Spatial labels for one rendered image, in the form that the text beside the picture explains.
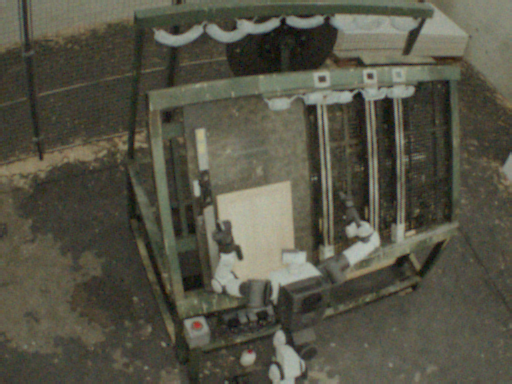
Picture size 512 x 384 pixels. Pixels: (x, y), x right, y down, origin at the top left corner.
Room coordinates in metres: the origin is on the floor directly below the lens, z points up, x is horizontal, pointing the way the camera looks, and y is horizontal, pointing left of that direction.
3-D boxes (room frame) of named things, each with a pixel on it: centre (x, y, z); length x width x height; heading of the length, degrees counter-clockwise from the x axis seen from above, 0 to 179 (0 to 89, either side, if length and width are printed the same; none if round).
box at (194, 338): (1.43, 0.17, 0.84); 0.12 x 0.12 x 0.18; 30
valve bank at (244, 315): (1.71, -0.17, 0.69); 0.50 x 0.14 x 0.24; 120
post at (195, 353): (1.43, 0.17, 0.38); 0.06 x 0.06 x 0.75; 30
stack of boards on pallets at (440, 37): (6.89, -1.48, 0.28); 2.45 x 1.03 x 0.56; 121
